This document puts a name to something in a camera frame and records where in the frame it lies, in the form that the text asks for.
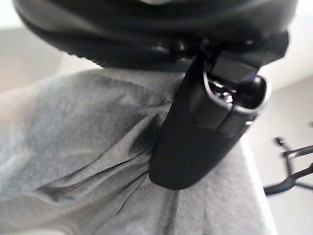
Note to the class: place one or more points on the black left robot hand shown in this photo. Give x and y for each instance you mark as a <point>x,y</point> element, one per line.
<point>185,137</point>

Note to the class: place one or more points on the grey fabric garment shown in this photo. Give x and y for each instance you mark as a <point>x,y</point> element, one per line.
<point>85,147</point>

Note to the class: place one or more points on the black metal clothes rack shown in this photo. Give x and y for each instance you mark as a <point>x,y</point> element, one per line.
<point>291,169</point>

